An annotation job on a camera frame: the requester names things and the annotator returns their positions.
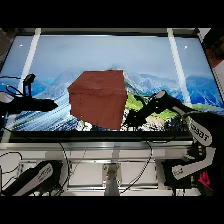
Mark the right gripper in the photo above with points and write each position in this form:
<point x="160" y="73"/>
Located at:
<point x="139" y="118"/>

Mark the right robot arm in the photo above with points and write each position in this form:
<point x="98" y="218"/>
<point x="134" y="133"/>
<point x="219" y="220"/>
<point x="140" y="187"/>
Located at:
<point x="199" y="134"/>

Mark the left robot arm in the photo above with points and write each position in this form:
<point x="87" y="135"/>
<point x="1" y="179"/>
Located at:
<point x="31" y="105"/>

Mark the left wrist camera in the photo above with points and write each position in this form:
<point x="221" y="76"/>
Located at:
<point x="28" y="82"/>

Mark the silver frame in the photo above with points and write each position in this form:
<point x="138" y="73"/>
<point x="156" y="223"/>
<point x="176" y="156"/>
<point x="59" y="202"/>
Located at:
<point x="113" y="156"/>

